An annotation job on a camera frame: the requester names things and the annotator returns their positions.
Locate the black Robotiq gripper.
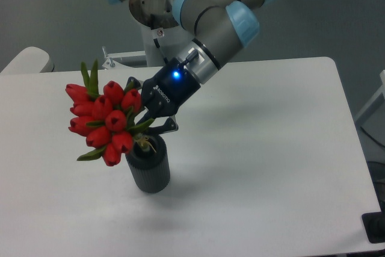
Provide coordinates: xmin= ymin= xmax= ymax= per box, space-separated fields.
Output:
xmin=125 ymin=58 xmax=200 ymax=135

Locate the red tulip bouquet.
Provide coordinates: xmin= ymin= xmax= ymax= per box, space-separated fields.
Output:
xmin=65 ymin=61 xmax=155 ymax=167

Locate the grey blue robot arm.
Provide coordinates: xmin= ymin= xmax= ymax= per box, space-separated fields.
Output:
xmin=108 ymin=0 xmax=274 ymax=135

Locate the dark grey ribbed vase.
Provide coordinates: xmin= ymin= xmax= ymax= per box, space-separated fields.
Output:
xmin=125 ymin=135 xmax=170 ymax=193

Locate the white chair armrest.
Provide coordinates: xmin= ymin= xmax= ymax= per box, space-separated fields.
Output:
xmin=1 ymin=46 xmax=55 ymax=75

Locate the black box at table edge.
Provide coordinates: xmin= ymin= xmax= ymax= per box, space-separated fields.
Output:
xmin=362 ymin=212 xmax=384 ymax=244

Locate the white metal base frame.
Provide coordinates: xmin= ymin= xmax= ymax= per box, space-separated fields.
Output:
xmin=102 ymin=46 xmax=169 ymax=69

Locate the black cable on pedestal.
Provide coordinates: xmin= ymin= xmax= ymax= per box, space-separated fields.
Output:
xmin=153 ymin=38 xmax=171 ymax=66

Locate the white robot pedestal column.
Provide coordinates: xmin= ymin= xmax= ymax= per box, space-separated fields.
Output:
xmin=129 ymin=0 xmax=197 ymax=67

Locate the white furniture frame right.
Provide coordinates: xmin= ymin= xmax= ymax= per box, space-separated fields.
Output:
xmin=353 ymin=70 xmax=384 ymax=126

